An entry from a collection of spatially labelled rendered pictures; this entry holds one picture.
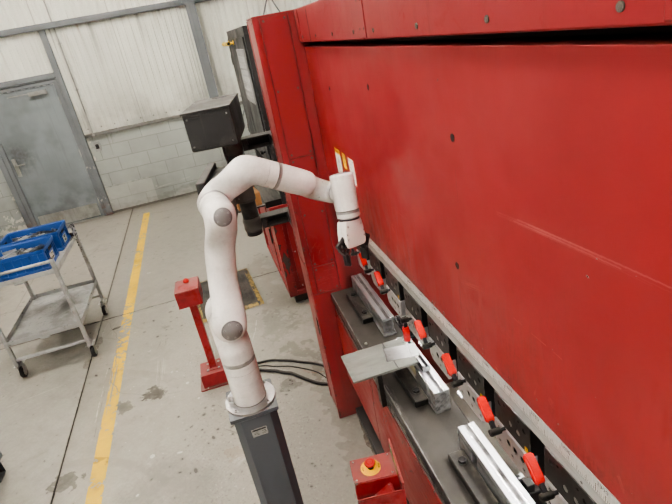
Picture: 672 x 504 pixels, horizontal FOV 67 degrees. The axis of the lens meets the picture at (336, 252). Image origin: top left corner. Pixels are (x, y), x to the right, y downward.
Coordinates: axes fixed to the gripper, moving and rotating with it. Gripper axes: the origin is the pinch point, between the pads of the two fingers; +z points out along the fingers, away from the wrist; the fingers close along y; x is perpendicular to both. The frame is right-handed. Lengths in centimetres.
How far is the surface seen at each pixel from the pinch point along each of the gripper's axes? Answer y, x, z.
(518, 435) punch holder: 30, 73, 31
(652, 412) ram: 53, 108, 3
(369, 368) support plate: 0.6, -3.0, 43.7
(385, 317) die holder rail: -34, -23, 39
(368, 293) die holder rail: -48, -44, 34
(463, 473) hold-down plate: 14, 44, 63
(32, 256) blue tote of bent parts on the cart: 31, -324, 1
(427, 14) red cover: 31, 65, -64
